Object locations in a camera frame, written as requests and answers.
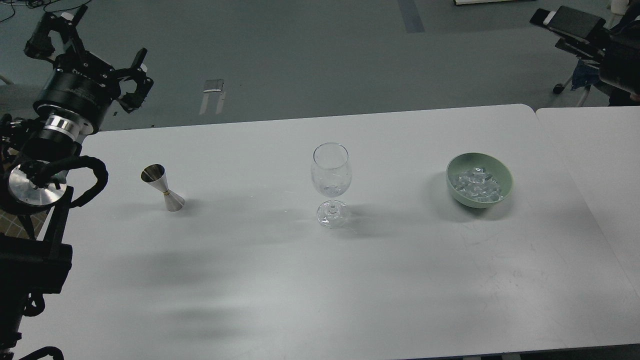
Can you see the seated person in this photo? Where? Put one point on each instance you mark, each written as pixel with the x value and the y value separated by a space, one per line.
pixel 619 97

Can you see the metal floor plate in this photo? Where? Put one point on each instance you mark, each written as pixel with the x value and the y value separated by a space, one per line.
pixel 213 85

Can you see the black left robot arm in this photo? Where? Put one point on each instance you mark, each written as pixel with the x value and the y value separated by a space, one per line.
pixel 43 172

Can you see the clear wine glass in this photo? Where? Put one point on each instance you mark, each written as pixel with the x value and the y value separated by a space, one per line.
pixel 331 175

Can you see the ice cubes pile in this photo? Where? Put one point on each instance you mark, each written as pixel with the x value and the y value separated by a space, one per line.
pixel 477 184

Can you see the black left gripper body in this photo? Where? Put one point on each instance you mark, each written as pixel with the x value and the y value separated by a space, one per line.
pixel 78 94

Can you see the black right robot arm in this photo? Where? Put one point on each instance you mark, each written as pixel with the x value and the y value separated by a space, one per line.
pixel 614 52

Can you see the green bowl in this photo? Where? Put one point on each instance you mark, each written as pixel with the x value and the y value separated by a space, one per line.
pixel 468 160

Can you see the steel double jigger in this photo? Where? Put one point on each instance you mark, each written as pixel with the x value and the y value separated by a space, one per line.
pixel 155 176

